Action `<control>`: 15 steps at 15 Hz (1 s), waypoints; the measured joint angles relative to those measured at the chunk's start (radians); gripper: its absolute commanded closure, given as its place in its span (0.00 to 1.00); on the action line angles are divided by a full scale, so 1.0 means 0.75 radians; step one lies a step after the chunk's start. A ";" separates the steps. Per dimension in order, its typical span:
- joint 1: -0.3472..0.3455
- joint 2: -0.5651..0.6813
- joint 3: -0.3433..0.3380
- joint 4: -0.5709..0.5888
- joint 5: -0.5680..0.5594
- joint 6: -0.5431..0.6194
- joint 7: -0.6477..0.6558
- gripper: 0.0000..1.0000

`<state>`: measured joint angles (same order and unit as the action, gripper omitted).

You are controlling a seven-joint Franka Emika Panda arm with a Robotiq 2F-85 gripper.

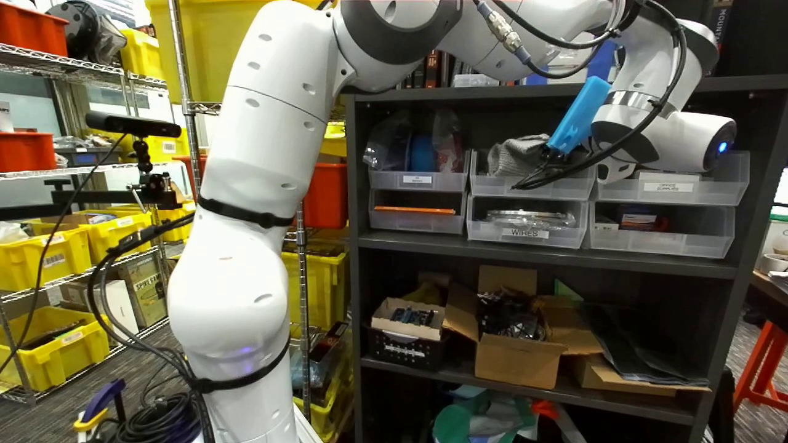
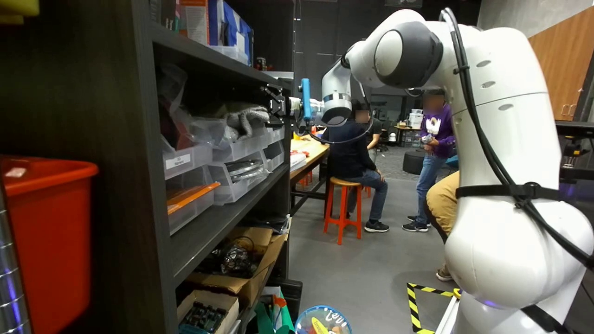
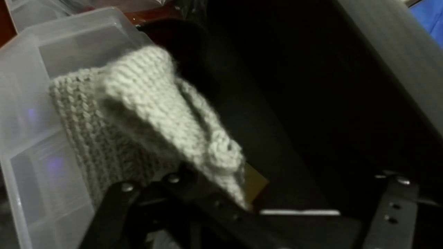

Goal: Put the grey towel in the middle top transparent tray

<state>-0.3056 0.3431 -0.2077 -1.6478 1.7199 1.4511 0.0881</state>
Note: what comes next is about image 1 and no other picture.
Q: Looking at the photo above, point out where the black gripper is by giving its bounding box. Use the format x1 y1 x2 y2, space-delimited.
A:
550 147 598 177

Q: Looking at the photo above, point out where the clear plastic storage tray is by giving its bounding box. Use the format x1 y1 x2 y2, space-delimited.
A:
465 145 603 205
586 203 739 263
595 147 754 209
368 191 471 240
365 147 472 198
465 194 593 255

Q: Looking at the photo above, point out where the clear bag of metal parts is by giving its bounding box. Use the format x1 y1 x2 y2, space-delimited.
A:
486 205 581 231

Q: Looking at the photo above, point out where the small dark red item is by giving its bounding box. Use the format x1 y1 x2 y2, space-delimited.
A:
619 209 684 235

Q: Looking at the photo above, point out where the dark grey shelf unit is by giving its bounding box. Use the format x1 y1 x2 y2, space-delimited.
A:
342 0 788 443

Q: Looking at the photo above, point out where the orange flat tool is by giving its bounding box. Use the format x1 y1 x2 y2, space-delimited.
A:
373 205 460 220

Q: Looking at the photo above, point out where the clear plastic bag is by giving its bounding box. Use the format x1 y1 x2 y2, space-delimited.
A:
363 109 471 176

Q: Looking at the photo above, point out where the black plastic bag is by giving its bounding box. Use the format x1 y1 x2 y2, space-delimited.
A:
586 303 709 389

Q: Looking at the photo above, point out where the open cardboard box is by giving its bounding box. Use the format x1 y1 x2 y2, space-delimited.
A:
441 263 605 391

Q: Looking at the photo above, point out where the flat cardboard sheet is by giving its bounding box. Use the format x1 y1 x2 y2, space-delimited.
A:
573 352 715 400

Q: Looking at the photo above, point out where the wooden table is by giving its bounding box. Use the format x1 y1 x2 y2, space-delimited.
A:
749 269 788 316

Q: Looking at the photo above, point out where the orange plastic bin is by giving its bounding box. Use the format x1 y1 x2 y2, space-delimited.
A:
300 160 353 231

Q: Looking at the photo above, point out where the orange stool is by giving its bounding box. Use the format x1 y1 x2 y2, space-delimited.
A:
731 319 788 413

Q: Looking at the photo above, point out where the green bag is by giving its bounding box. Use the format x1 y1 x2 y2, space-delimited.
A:
430 385 545 443

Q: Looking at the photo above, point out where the yellow plastic crate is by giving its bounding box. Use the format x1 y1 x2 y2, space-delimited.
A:
281 248 349 337

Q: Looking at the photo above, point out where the large yellow plastic bin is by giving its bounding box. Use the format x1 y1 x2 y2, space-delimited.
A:
146 0 279 106

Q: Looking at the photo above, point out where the blue yellow clamp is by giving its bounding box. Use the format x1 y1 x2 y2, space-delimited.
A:
72 378 130 435

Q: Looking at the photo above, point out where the red plastic bin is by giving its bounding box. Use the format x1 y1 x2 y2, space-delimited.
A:
0 131 60 172
0 3 72 56

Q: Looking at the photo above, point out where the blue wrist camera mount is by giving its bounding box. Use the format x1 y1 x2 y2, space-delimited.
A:
547 75 616 157

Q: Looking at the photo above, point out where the black camera stand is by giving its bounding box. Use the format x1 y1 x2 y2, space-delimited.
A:
46 135 188 211

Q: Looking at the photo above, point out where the black stereo camera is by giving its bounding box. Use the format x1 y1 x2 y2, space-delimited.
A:
83 112 184 140

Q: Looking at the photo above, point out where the black cable bundle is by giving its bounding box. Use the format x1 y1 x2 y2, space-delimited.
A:
76 243 208 443

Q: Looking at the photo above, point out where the metal wire shelving rack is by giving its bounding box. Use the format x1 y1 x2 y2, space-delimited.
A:
0 40 354 413

